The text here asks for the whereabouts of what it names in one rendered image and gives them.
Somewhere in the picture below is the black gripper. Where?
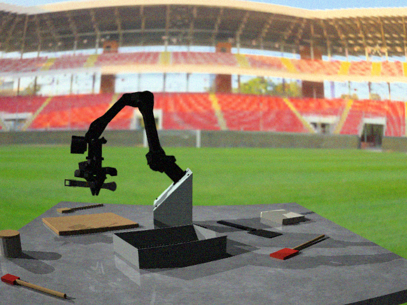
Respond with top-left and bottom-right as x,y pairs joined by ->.
74,153 -> 118,196

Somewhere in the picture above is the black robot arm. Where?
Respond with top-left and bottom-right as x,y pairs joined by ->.
71,90 -> 186,185

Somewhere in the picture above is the grey rectangular roasting tin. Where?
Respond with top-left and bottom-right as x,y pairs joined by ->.
112,224 -> 227,269

